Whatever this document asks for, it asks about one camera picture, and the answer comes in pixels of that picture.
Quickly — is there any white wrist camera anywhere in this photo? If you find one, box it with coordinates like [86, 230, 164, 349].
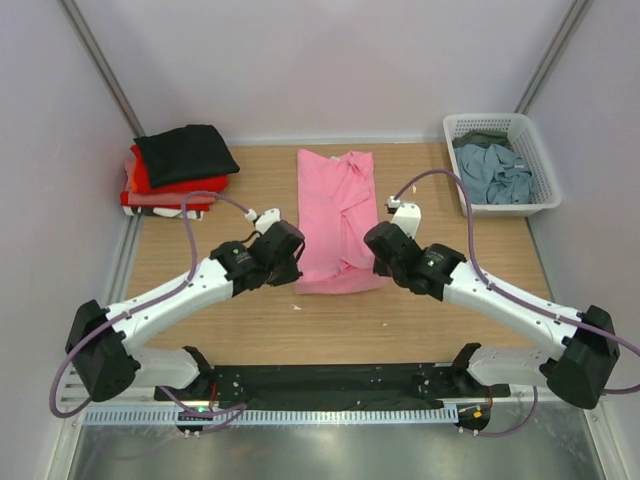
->
[386, 196, 422, 239]
[244, 208, 281, 234]

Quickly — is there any white slotted cable duct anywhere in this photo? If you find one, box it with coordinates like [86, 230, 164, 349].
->
[84, 404, 459, 426]

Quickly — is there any grey-blue crumpled t-shirt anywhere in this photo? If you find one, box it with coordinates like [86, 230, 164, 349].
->
[454, 144, 538, 205]

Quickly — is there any black folded t-shirt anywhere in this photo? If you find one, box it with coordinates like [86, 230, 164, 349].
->
[133, 124, 240, 189]

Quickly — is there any white patterned folded t-shirt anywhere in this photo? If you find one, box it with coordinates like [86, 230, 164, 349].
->
[122, 205, 208, 220]

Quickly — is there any pink t-shirt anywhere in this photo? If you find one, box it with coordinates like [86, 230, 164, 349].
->
[295, 149, 388, 295]

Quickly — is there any right aluminium corner post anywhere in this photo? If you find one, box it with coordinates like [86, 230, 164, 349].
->
[515, 0, 594, 115]

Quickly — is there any aluminium corner post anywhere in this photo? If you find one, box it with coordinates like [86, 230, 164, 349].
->
[515, 0, 594, 115]
[58, 0, 144, 137]

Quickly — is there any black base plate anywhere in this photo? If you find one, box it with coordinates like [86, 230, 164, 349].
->
[154, 363, 511, 412]

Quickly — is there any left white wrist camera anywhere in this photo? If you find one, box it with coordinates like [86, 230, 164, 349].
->
[244, 208, 281, 234]

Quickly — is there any white plastic basket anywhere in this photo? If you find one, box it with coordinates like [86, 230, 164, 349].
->
[443, 113, 561, 217]

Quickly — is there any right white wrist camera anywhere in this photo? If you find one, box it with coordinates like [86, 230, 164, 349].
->
[386, 196, 422, 239]

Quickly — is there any red folded t-shirt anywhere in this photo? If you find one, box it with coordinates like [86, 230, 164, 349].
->
[125, 145, 229, 195]

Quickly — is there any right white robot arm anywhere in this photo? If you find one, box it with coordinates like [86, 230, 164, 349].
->
[364, 221, 620, 410]

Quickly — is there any olive crumpled t-shirt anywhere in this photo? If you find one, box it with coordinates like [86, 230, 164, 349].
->
[452, 130, 512, 150]

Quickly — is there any orange folded t-shirt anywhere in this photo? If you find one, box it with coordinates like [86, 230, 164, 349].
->
[124, 158, 221, 207]

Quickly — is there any left aluminium corner post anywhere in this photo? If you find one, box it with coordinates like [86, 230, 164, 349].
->
[58, 0, 144, 137]

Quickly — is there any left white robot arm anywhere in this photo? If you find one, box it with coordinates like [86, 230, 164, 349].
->
[66, 220, 305, 402]

